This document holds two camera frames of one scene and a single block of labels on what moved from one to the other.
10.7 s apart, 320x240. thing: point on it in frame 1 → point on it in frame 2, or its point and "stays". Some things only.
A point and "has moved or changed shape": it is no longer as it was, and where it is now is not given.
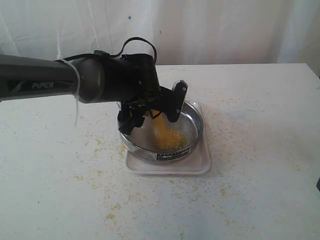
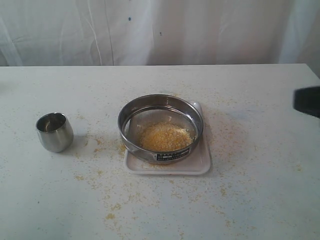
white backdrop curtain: x=183 y=32 stays
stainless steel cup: x=154 y=113 → x=55 y=131
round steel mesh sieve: x=159 y=139 stays
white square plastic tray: x=197 y=162 stays
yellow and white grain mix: x=167 y=138 has moved or changed shape
